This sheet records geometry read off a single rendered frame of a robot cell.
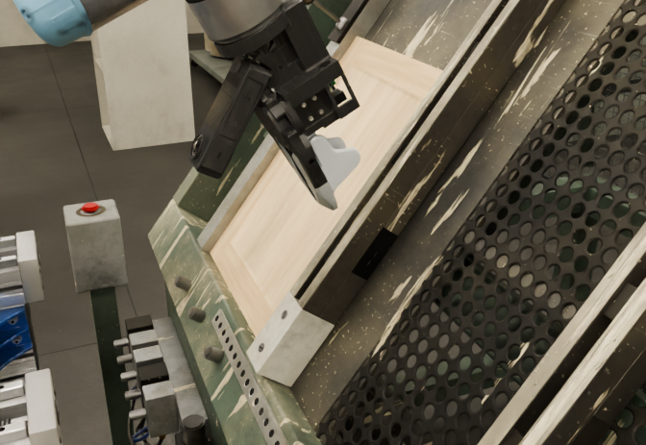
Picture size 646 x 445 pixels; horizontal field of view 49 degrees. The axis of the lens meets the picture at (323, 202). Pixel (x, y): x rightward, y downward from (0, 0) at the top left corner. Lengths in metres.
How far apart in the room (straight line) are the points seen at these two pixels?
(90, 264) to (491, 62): 1.06
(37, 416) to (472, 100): 0.75
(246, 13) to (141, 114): 4.48
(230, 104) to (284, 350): 0.57
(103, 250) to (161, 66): 3.39
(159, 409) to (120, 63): 3.79
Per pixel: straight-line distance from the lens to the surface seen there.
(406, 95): 1.26
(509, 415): 0.77
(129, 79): 5.01
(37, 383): 1.07
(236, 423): 1.18
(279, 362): 1.13
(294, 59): 0.66
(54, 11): 0.62
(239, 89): 0.64
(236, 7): 0.61
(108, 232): 1.71
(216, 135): 0.65
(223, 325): 1.31
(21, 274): 1.43
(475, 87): 1.09
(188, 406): 1.38
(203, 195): 1.78
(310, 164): 0.67
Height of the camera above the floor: 1.60
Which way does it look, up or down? 23 degrees down
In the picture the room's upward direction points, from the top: straight up
